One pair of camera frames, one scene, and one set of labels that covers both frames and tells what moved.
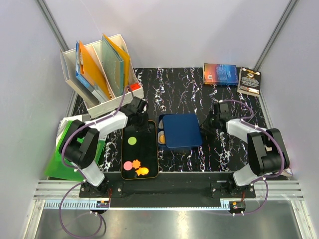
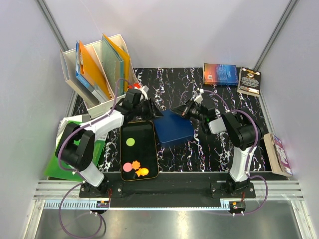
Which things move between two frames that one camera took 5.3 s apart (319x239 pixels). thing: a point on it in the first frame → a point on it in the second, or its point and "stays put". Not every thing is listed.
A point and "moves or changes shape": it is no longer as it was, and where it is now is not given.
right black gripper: (205, 127) → (183, 109)
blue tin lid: (182, 130) moves or changes shape
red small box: (134, 86) stays put
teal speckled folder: (113, 66) stays put
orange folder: (88, 71) stays put
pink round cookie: (127, 166) stays put
